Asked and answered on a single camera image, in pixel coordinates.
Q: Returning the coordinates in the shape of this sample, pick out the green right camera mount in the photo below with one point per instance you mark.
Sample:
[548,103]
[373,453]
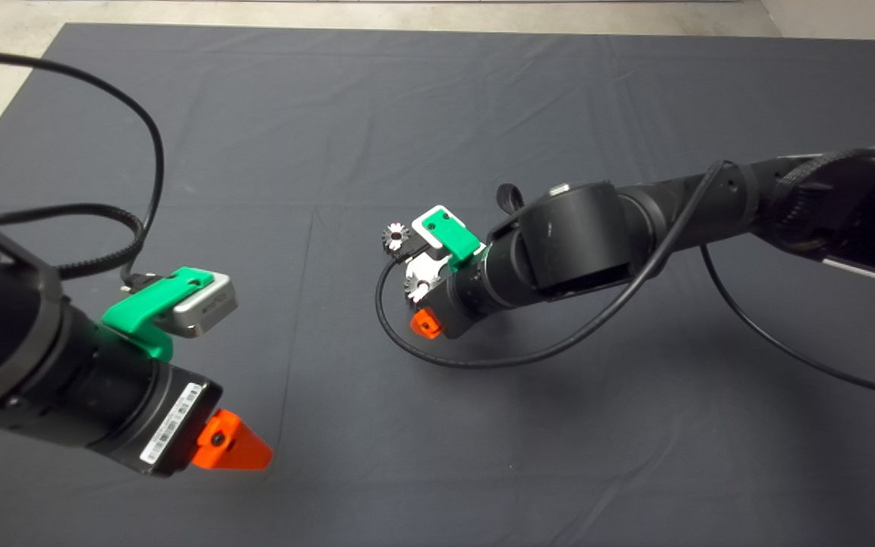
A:
[445,232]

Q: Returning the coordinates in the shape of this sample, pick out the dark table cloth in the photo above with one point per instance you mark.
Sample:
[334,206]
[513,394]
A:
[559,456]

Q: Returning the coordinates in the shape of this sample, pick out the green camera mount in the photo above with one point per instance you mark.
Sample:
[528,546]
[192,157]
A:
[445,232]
[136,315]

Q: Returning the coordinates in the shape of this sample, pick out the large steel gear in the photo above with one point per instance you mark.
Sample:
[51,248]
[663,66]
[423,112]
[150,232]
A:
[416,289]

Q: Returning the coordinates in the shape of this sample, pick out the round metal plate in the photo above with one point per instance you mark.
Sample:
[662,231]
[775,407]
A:
[426,267]

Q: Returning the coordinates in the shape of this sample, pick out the small steel gear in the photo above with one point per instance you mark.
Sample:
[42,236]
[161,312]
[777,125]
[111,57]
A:
[388,237]

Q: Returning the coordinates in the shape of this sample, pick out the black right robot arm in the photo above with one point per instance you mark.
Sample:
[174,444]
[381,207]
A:
[574,235]

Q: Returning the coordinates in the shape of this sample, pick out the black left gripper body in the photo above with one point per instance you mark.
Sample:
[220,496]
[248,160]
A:
[162,419]

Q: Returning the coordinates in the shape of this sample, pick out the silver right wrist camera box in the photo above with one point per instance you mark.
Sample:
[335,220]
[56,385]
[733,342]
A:
[427,241]

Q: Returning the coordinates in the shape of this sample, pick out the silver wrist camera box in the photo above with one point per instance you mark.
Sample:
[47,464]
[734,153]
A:
[427,241]
[208,308]

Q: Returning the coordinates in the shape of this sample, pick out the green left camera mount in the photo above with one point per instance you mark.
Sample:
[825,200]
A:
[136,315]

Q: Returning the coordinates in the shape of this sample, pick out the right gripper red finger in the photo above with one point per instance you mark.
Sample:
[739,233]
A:
[426,325]

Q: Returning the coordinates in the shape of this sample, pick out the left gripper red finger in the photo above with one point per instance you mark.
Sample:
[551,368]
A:
[231,450]

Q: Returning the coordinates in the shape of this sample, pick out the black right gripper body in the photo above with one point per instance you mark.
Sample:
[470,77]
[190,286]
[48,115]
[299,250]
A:
[460,304]

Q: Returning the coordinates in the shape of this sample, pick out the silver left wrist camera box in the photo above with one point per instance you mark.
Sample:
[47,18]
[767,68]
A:
[208,308]

